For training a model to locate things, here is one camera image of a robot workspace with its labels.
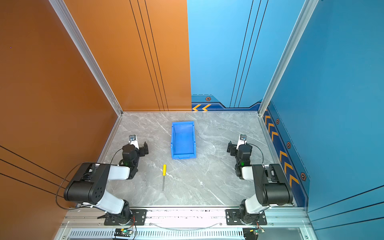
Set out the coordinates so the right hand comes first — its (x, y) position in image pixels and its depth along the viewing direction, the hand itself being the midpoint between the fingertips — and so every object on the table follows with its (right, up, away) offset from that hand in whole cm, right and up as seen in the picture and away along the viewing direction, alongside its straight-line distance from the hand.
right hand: (237, 142), depth 94 cm
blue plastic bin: (-35, -1, +9) cm, 36 cm away
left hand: (-63, 0, 0) cm, 63 cm away
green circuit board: (-61, -41, -23) cm, 77 cm away
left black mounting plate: (-54, -35, -20) cm, 68 cm away
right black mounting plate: (-8, -34, -21) cm, 41 cm away
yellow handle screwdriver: (-45, -18, -7) cm, 49 cm away
